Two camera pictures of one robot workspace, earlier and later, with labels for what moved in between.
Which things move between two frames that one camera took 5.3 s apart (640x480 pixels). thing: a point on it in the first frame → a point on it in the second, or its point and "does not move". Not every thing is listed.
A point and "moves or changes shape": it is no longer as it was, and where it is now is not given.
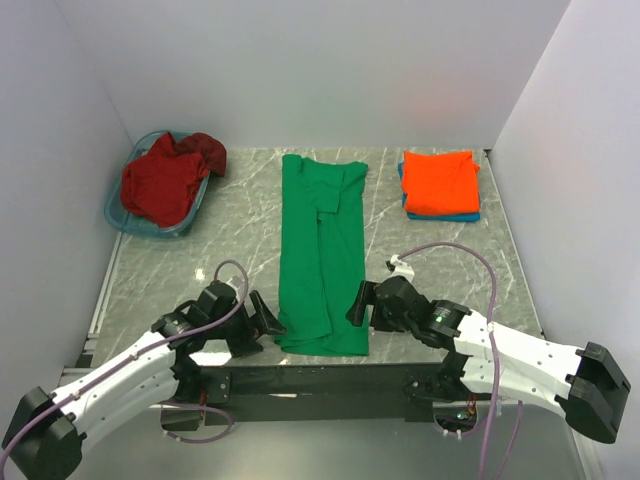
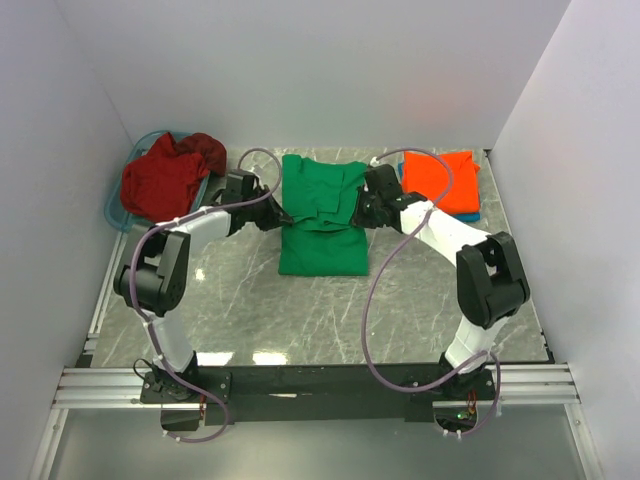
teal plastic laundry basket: [131, 223] does not move
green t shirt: [321, 255] moves or changes shape
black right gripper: [366, 295] → [358, 218]
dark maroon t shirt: [213, 152] does not move
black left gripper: [263, 322] → [277, 216]
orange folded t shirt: [441, 183] does not move
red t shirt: [162, 186] does not move
